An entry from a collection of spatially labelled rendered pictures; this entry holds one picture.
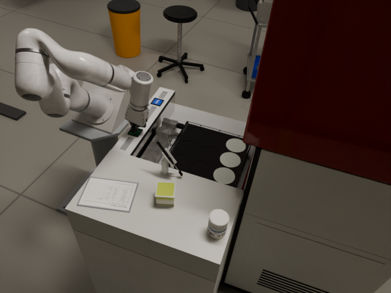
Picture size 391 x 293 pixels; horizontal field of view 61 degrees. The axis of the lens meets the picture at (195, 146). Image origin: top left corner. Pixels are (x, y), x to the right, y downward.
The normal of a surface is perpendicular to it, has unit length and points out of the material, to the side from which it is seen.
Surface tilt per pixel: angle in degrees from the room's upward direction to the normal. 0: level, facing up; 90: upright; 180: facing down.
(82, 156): 0
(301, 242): 90
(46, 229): 0
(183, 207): 0
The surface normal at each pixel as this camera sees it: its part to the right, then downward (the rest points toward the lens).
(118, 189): 0.06, -0.71
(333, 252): -0.33, 0.65
